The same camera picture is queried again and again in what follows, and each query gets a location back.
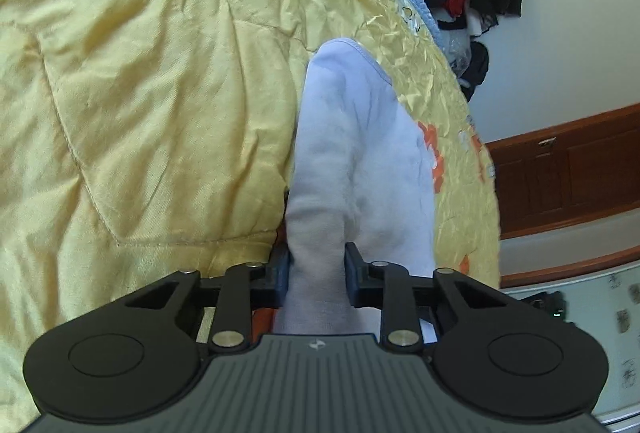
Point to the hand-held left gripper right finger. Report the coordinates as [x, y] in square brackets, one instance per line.
[351, 278]

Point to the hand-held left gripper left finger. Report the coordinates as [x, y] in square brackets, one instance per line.
[284, 273]

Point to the pale lavender small garment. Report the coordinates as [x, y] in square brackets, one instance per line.
[350, 138]

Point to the dark device with green light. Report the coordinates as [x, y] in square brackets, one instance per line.
[545, 305]

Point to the yellow cartoon-print quilt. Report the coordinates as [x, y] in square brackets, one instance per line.
[150, 88]

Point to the wooden door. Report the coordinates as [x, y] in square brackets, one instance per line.
[565, 173]

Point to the black cloth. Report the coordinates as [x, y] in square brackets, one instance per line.
[477, 68]

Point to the clear plastic bag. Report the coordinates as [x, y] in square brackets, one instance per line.
[457, 50]

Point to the white cloth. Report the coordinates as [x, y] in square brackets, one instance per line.
[477, 20]

